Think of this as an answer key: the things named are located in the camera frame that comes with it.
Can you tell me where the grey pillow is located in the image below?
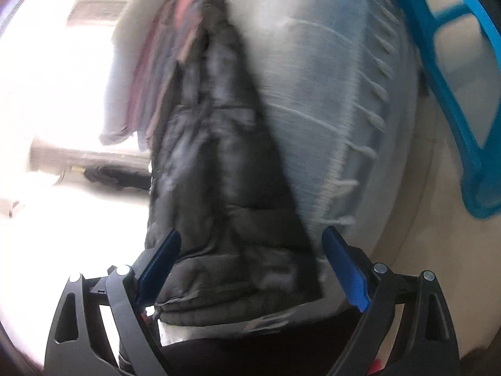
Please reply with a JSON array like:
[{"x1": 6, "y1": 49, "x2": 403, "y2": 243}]
[{"x1": 98, "y1": 0, "x2": 196, "y2": 145}]

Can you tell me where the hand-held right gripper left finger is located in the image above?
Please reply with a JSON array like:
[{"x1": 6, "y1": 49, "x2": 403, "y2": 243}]
[{"x1": 45, "y1": 229, "x2": 183, "y2": 376}]

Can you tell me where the bed with grey bedspread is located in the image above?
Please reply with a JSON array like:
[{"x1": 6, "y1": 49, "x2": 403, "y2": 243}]
[{"x1": 225, "y1": 0, "x2": 427, "y2": 314}]

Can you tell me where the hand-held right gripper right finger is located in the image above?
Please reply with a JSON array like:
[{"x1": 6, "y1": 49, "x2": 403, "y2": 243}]
[{"x1": 322, "y1": 226, "x2": 460, "y2": 376}]

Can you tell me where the maroon folded blanket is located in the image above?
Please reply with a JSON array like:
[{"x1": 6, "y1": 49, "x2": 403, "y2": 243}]
[{"x1": 129, "y1": 0, "x2": 214, "y2": 142}]

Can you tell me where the black puffer jacket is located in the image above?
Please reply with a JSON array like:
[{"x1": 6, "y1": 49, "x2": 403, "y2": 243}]
[{"x1": 145, "y1": 0, "x2": 325, "y2": 327}]

